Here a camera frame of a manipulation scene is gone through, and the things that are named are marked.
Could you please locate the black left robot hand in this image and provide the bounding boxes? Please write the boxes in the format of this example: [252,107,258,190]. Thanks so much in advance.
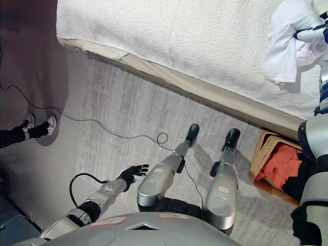
[116,164,150,192]

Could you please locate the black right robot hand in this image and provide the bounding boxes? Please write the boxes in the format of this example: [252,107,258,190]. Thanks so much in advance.
[293,10,328,42]

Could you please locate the white garment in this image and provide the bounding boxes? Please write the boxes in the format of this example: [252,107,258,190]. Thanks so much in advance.
[263,0,328,85]

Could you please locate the woven wooden laundry basket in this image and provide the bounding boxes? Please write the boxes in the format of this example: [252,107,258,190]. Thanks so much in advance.
[247,129,308,207]

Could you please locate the bed with white blanket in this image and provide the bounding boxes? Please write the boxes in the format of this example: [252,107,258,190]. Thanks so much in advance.
[55,0,328,121]

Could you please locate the silver left robot leg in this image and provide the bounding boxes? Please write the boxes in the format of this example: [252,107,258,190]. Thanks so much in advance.
[136,123,200,207]

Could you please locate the silver robot torso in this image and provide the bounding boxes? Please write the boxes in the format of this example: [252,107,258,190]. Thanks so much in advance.
[15,196,241,246]

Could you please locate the grey rug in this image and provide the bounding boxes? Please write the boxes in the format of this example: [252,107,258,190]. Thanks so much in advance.
[58,52,305,246]

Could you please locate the white person shoe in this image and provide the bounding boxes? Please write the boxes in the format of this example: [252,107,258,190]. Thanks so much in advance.
[23,113,35,130]
[47,115,57,135]

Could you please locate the black trousered person legs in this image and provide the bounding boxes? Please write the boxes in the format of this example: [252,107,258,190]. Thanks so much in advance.
[0,120,50,150]

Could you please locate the orange garment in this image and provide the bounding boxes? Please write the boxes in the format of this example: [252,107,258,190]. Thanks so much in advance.
[256,144,303,189]

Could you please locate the black garment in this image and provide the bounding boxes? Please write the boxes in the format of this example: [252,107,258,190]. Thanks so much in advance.
[282,150,316,201]

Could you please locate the thin black floor cable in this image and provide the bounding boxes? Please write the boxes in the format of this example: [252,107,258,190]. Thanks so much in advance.
[0,84,178,152]

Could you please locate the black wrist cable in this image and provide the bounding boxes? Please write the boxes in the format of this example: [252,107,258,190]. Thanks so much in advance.
[69,173,108,209]

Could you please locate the thin black leg cable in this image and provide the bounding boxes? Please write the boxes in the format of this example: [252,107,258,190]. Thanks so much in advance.
[183,163,206,209]

